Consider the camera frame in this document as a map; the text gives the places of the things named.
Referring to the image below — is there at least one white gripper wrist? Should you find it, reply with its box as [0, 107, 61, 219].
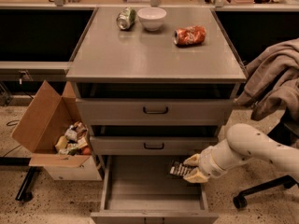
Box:
[183, 146, 227, 183]

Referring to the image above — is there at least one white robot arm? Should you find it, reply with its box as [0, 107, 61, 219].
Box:
[183, 123, 299, 183]

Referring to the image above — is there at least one crushed green soda can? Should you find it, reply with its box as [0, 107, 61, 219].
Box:
[116, 7, 136, 30]

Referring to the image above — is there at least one black office chair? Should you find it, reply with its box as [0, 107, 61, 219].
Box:
[233, 110, 299, 209]

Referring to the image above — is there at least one brown cardboard box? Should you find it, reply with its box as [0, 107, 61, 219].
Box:
[11, 81, 90, 168]

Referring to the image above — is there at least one pile of snack packages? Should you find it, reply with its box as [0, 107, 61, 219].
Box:
[54, 121, 91, 156]

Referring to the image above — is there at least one white box under cardboard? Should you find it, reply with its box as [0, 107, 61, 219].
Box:
[45, 156, 102, 181]

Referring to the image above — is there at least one crushed orange soda can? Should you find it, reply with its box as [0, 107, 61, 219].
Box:
[173, 26, 206, 46]

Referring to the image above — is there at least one grey-brown cloth on chair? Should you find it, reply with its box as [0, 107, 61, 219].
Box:
[235, 38, 299, 122]

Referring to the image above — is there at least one black table leg with caster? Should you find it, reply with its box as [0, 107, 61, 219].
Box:
[0, 157, 40, 203]

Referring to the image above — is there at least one top grey drawer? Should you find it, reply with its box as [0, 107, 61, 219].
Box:
[76, 98, 232, 126]

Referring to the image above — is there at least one grey drawer cabinet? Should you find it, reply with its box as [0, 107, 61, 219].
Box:
[65, 6, 247, 224]

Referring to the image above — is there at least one bottom grey open drawer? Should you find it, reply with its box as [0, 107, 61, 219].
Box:
[91, 156, 218, 224]

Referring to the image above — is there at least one white ceramic bowl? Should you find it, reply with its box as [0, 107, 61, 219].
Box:
[137, 7, 167, 31]

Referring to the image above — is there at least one middle grey drawer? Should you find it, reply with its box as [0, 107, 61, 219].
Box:
[90, 136, 218, 155]

